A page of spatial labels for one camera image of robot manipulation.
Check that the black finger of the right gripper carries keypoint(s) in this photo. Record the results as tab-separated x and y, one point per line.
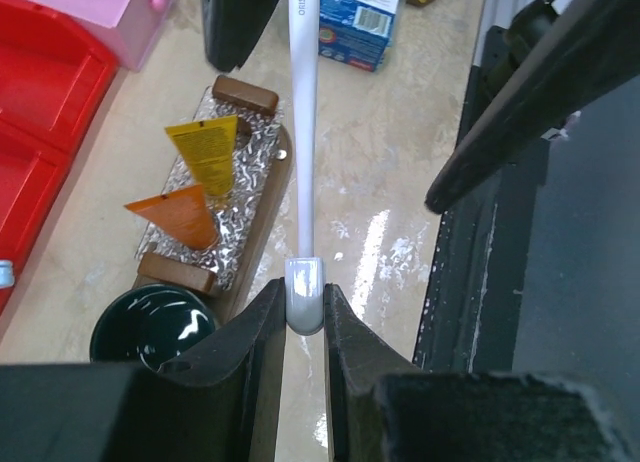
591	49

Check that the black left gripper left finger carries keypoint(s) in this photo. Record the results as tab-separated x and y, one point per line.
218	401

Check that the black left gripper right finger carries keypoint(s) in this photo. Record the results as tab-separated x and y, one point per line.
380	407

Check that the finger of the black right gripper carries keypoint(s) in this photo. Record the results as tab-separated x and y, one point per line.
232	28

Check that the dark green mug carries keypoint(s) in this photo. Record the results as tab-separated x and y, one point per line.
151	324

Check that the clear acrylic toothbrush holder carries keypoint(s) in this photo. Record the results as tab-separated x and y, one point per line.
226	97

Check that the yellow toothpaste tube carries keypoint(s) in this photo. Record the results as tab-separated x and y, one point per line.
207	147

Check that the white toothbrush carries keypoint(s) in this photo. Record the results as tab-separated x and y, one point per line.
304	273

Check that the orange toothpaste tube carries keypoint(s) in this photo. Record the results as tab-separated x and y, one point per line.
182	214

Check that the oval wooden tray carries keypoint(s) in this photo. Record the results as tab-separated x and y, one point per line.
223	274

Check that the pink drawer box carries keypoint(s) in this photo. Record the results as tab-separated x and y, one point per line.
129	28

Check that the green blue carton box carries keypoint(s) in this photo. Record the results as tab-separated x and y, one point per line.
359	33

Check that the red bin middle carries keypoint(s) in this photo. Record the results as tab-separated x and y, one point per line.
54	74

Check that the red bin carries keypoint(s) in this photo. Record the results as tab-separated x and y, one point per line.
31	173
54	74

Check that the red bin left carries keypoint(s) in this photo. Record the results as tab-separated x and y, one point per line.
31	173

